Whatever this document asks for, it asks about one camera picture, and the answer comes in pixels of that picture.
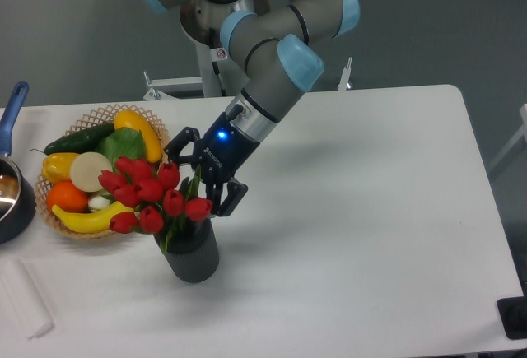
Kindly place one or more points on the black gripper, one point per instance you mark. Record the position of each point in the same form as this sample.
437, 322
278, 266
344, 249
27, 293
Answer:
220, 153

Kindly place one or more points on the red tulip bouquet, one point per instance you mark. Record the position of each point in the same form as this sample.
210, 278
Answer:
158, 203

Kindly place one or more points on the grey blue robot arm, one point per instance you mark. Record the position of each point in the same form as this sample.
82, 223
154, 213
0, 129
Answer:
274, 51

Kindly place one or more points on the dark grey ribbed vase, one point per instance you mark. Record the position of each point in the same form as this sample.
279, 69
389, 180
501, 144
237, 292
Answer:
191, 250

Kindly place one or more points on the green leafy lettuce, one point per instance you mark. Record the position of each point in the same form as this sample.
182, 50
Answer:
122, 142

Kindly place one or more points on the yellow squash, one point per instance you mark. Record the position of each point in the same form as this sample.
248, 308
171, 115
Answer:
130, 119

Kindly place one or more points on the white garlic bulb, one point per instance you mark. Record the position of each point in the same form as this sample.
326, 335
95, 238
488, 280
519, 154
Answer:
98, 202

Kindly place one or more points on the woven wicker basket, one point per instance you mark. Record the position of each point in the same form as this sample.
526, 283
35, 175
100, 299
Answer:
99, 115

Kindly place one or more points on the yellow banana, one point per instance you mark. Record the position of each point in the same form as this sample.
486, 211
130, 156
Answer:
90, 223

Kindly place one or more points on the cream round disc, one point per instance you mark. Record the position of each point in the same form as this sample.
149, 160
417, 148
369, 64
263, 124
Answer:
86, 169

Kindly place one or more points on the green cucumber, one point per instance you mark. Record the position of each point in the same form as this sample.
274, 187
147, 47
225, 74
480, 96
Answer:
79, 142

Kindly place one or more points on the orange fruit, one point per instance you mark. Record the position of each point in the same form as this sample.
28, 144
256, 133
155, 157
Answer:
68, 197

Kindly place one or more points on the yellow bell pepper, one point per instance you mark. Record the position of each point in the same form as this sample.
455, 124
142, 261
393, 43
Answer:
56, 167

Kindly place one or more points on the white folded cloth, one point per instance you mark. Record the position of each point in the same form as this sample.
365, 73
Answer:
25, 298

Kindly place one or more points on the black device at edge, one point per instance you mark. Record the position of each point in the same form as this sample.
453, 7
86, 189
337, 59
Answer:
513, 316

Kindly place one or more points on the dark pot blue handle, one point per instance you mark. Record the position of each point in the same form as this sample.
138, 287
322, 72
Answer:
17, 197

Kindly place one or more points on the white frame at right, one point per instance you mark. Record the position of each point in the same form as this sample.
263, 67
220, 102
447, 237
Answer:
511, 149

